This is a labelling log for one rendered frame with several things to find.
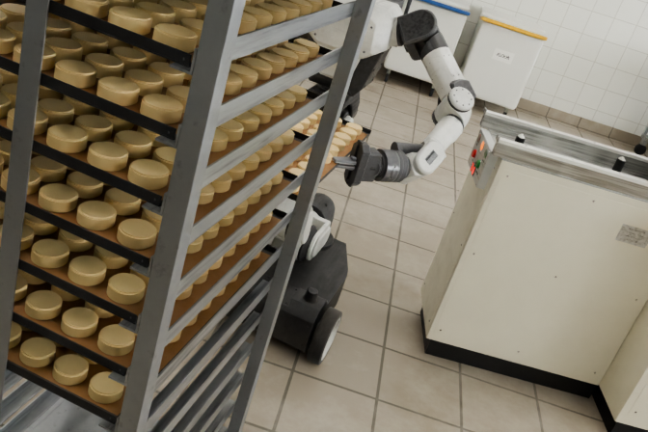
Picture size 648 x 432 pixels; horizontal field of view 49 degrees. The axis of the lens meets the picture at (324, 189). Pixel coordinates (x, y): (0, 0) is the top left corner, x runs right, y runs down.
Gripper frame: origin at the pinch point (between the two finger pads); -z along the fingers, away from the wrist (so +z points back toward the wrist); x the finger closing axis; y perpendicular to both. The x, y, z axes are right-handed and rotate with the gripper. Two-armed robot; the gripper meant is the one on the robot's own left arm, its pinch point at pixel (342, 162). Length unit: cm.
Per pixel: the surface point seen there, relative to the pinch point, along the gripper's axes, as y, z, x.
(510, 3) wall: -347, 348, 2
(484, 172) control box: -23, 72, -11
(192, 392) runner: 47, -48, -29
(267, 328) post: 29.0, -25.2, -29.1
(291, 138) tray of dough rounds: 29.1, -32.6, 18.1
